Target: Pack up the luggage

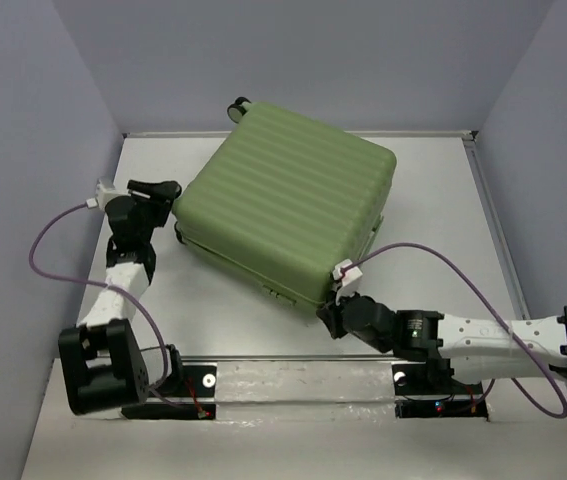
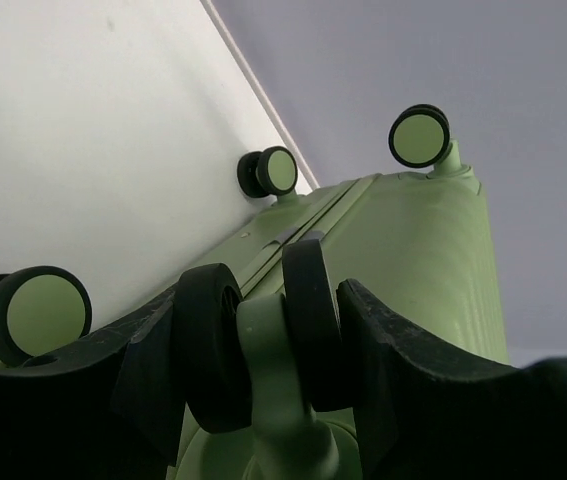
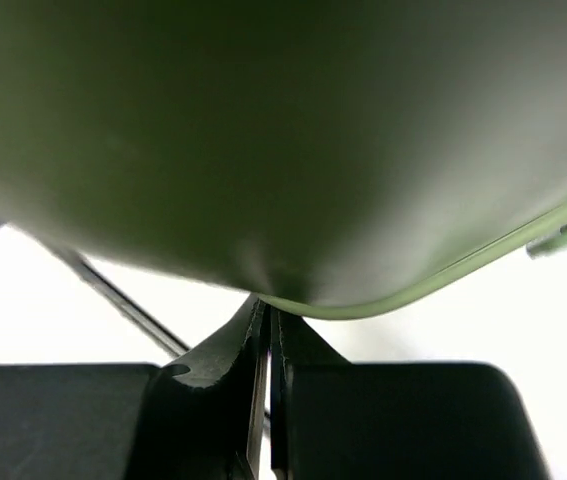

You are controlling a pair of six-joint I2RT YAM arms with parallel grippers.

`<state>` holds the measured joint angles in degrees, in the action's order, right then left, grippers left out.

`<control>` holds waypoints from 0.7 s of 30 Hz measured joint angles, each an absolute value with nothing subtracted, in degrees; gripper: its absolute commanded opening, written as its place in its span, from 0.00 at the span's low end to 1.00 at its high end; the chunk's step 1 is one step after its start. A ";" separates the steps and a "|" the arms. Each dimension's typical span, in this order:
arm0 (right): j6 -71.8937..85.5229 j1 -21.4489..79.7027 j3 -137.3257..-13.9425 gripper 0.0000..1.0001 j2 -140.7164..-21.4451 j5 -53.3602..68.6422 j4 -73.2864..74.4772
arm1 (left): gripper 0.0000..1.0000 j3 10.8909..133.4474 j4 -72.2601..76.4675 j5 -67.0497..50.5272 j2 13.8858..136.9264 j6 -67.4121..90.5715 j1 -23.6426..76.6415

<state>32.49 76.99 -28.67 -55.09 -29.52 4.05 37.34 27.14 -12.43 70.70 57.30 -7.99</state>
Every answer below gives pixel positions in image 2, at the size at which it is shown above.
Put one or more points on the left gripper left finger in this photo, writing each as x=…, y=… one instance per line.
x=104, y=407

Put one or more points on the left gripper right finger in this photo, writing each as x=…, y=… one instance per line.
x=426, y=409

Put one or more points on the green suitcase with blue lining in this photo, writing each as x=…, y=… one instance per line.
x=258, y=345

